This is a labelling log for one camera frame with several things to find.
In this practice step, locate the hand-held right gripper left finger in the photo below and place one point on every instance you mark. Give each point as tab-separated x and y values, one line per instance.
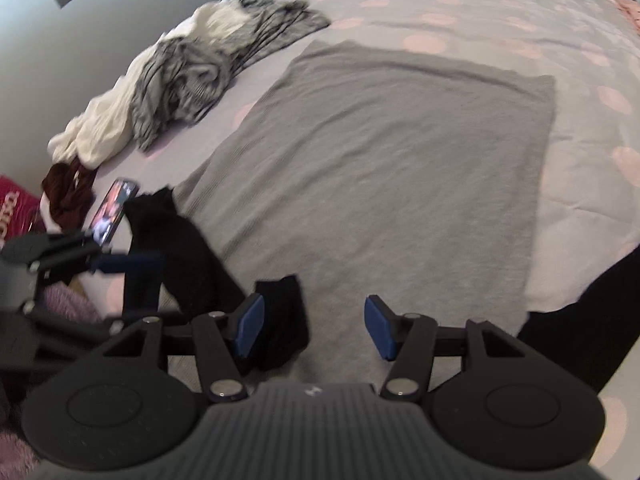
250	325

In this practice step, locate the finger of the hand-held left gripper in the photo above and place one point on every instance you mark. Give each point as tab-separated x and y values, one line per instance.
130	263
75	327

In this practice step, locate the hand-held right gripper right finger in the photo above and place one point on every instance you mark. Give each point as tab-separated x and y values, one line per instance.
380	327

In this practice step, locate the grey sweater with black sleeves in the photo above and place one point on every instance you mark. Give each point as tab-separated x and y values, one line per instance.
375	185

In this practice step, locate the smartphone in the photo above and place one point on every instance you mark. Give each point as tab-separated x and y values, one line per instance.
112	210

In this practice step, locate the red printed bag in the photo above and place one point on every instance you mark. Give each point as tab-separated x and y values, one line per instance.
15	210

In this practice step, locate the maroon garment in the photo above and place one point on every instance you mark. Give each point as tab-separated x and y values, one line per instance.
70	195

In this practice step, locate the white garment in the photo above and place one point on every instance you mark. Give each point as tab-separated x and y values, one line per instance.
105	125

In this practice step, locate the light grey striped garment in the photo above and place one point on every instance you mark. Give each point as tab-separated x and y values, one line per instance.
175	85

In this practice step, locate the grey pink-dotted bed sheet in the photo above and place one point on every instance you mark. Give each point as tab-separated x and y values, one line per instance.
450	15

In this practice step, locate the pink dotted pillow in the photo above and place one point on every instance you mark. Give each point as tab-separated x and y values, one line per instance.
630	10

